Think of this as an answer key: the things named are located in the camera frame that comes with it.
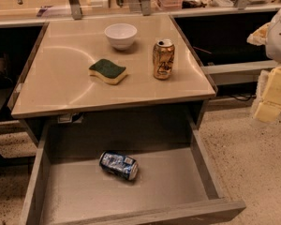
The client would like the blue pepsi can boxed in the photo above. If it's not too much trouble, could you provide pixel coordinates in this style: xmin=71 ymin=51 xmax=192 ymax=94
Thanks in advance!
xmin=99 ymin=151 xmax=139 ymax=181

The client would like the open grey wooden drawer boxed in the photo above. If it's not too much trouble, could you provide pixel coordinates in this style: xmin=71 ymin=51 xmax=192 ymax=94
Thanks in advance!
xmin=20 ymin=112 xmax=245 ymax=225

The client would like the metal frame post centre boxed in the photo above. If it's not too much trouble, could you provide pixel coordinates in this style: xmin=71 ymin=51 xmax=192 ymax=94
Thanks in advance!
xmin=141 ymin=0 xmax=151 ymax=16

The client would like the white bowl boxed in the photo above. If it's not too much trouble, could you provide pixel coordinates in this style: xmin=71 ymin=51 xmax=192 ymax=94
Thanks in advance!
xmin=104 ymin=23 xmax=138 ymax=51

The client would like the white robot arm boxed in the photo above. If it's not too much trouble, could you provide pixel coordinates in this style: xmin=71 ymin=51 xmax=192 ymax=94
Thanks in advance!
xmin=247 ymin=9 xmax=281 ymax=123

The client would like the grey cabinet with counter top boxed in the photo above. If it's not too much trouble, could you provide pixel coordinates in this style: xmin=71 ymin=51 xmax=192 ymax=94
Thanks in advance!
xmin=7 ymin=13 xmax=219 ymax=148

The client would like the gold soda can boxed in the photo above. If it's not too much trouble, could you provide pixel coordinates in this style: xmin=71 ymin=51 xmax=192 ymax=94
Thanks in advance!
xmin=153 ymin=38 xmax=175 ymax=80

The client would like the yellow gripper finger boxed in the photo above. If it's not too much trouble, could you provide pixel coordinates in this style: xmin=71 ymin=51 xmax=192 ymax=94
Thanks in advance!
xmin=246 ymin=22 xmax=269 ymax=46
xmin=253 ymin=65 xmax=281 ymax=123

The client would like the metal frame post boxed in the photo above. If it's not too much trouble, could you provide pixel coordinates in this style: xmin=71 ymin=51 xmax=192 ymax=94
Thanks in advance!
xmin=141 ymin=0 xmax=151 ymax=16
xmin=68 ymin=0 xmax=82 ymax=20

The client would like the green yellow sponge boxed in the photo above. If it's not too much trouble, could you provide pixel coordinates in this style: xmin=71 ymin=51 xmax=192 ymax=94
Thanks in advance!
xmin=88 ymin=59 xmax=127 ymax=85

